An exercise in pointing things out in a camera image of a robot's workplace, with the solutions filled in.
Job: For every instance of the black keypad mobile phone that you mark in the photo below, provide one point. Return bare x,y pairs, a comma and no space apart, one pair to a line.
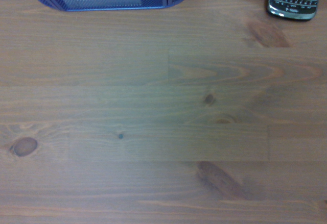
293,2

